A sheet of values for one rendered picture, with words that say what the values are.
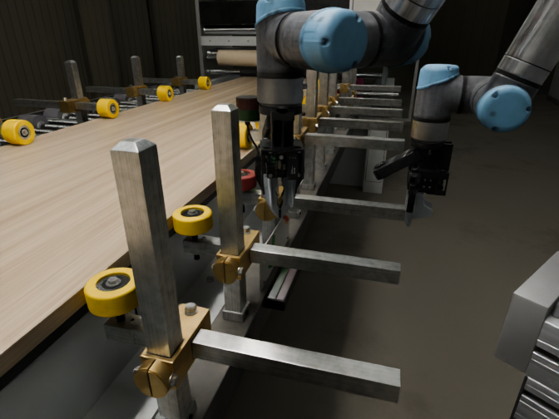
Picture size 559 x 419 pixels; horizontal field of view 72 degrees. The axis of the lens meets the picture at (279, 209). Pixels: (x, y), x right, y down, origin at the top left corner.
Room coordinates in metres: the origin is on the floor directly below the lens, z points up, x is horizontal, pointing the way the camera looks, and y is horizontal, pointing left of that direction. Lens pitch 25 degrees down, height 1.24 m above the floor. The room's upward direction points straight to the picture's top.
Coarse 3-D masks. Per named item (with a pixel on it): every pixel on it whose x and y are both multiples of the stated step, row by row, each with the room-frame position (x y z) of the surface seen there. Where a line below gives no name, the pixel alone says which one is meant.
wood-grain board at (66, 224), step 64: (64, 128) 1.49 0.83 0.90; (128, 128) 1.49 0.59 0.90; (192, 128) 1.49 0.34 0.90; (0, 192) 0.84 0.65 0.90; (64, 192) 0.84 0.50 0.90; (192, 192) 0.84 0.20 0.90; (0, 256) 0.55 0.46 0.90; (64, 256) 0.55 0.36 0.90; (128, 256) 0.57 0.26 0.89; (0, 320) 0.40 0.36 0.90; (64, 320) 0.43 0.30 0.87
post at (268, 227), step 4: (260, 116) 0.88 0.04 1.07; (264, 116) 0.87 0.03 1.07; (260, 120) 0.88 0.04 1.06; (264, 120) 0.87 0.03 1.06; (260, 124) 0.88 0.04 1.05; (264, 124) 0.87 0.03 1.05; (260, 128) 0.88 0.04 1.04; (260, 132) 0.88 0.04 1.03; (260, 136) 0.88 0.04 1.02; (276, 188) 0.88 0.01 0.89; (276, 192) 0.88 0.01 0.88; (272, 220) 0.87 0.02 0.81; (276, 220) 0.88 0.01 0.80; (264, 224) 0.87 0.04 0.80; (268, 224) 0.87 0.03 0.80; (272, 224) 0.87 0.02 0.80; (276, 224) 0.88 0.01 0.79; (264, 228) 0.87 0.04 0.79; (268, 228) 0.87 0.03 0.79; (272, 228) 0.87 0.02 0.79; (264, 232) 0.88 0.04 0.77; (268, 232) 0.87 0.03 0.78; (264, 236) 0.88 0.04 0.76; (268, 236) 0.87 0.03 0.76; (264, 240) 0.88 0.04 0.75
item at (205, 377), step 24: (312, 192) 1.33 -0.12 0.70; (312, 216) 1.24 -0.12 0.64; (288, 240) 0.96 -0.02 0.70; (264, 288) 0.74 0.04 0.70; (264, 312) 0.70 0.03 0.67; (240, 336) 0.58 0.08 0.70; (192, 384) 0.47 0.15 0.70; (216, 384) 0.47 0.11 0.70; (192, 408) 0.41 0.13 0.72; (216, 408) 0.45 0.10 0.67
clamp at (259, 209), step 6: (282, 186) 0.95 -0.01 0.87; (258, 198) 0.87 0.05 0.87; (264, 198) 0.87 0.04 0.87; (258, 204) 0.85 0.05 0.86; (264, 204) 0.85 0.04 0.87; (258, 210) 0.85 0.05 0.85; (264, 210) 0.85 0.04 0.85; (270, 210) 0.84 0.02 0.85; (258, 216) 0.85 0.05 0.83; (264, 216) 0.85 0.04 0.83; (270, 216) 0.84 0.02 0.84
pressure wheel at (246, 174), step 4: (244, 172) 0.97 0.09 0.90; (248, 172) 0.97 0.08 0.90; (252, 172) 0.96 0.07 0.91; (244, 176) 0.93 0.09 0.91; (248, 176) 0.93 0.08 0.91; (252, 176) 0.93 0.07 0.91; (244, 180) 0.91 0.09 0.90; (248, 180) 0.92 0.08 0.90; (252, 180) 0.93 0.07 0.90; (256, 180) 0.95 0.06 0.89; (244, 184) 0.91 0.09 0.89; (248, 184) 0.92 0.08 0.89; (252, 184) 0.93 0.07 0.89; (256, 184) 0.95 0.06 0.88; (244, 188) 0.91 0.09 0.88; (248, 188) 0.92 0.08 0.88; (252, 188) 0.93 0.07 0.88; (244, 204) 0.95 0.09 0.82; (244, 208) 0.95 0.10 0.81; (244, 212) 0.95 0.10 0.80
